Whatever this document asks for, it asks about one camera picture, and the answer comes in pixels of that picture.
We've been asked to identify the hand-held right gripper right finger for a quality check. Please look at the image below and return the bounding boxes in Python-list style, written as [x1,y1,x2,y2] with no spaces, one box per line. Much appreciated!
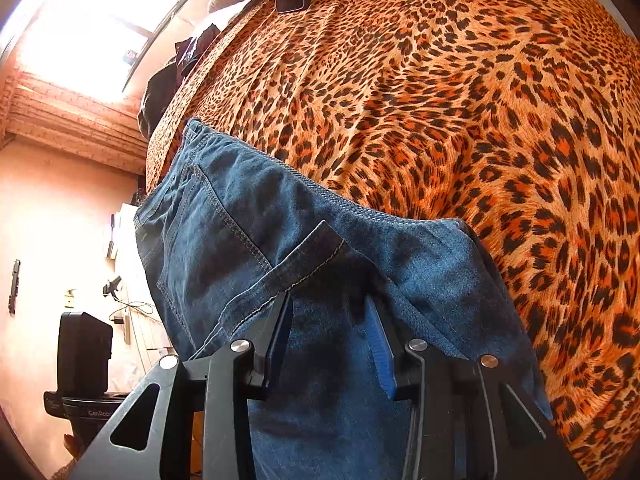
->
[365,295,587,480]

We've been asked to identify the pink patterned curtain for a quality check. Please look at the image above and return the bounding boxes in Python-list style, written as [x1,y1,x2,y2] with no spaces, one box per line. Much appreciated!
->
[4,71,149,177]

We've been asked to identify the blue denim pants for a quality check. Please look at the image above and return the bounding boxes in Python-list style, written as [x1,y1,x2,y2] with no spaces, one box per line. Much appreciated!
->
[134,117,553,480]

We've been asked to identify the window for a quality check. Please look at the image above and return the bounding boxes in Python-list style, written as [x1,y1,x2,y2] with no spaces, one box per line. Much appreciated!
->
[12,0,213,107]

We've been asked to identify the leopard print bedspread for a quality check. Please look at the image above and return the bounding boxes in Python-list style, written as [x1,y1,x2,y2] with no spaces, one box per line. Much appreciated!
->
[146,0,640,473]

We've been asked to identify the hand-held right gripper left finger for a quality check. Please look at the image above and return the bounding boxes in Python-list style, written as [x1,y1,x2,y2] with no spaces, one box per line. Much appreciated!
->
[70,291,294,480]

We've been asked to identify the dark clothes pile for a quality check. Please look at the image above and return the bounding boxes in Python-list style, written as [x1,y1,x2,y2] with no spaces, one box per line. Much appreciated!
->
[137,24,222,142]

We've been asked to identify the person's left hand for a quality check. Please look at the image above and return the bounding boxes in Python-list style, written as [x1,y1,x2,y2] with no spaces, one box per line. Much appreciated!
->
[63,432,87,462]

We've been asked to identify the black wall bracket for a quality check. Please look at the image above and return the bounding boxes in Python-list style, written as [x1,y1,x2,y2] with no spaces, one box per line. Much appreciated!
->
[8,259,22,316]

